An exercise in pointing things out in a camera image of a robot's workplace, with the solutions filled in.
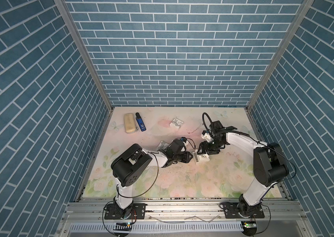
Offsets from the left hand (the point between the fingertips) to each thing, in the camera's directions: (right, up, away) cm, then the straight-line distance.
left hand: (194, 158), depth 91 cm
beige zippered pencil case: (-45, +21, +16) cm, 52 cm away
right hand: (+6, +3, -1) cm, 7 cm away
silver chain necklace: (-1, +15, +14) cm, 20 cm away
